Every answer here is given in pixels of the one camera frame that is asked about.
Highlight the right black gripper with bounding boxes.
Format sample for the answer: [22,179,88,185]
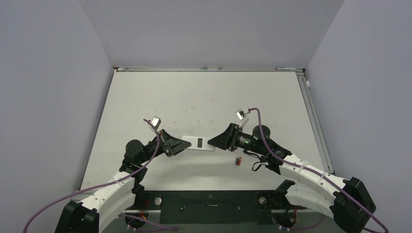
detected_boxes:
[208,123,265,154]

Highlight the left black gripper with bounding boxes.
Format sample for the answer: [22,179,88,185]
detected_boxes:
[138,129,191,164]

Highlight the white red remote control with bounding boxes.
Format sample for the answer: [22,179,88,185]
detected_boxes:
[181,135,216,152]

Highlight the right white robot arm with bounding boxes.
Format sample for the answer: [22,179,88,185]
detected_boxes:
[207,123,376,233]

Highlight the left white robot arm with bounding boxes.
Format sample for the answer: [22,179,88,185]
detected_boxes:
[55,130,191,233]

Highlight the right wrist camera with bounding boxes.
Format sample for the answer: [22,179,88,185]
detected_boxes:
[236,109,250,128]

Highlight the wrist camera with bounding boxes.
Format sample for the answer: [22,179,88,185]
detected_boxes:
[150,116,161,130]
[236,109,250,128]

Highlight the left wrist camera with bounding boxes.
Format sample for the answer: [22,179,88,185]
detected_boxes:
[150,116,161,130]

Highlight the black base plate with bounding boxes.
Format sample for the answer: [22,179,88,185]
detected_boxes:
[126,190,296,225]

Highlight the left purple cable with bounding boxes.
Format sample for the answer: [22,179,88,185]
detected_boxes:
[23,118,179,233]

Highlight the purple cable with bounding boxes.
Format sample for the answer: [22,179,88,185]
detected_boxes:
[23,118,179,233]
[247,107,390,233]

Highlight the aluminium rail back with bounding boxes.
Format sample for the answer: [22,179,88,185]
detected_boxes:
[114,67,304,73]

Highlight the aluminium rail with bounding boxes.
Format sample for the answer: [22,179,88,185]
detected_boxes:
[114,67,304,73]
[296,71,335,174]

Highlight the aluminium rail right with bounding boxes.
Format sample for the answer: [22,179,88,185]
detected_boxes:
[296,71,335,174]

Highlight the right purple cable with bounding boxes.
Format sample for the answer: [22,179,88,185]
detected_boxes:
[247,107,390,233]

